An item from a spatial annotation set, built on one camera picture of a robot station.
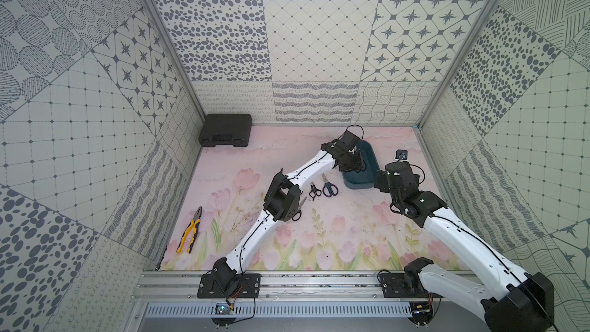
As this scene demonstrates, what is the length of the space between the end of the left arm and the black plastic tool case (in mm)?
496

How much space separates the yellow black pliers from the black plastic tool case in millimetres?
333

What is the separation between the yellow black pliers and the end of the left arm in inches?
22.6

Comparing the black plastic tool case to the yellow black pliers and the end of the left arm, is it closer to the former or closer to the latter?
the yellow black pliers

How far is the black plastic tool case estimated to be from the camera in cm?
110

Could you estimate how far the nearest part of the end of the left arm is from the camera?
774mm

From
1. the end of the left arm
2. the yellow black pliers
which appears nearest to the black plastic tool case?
the yellow black pliers

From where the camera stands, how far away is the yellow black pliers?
2.73 ft
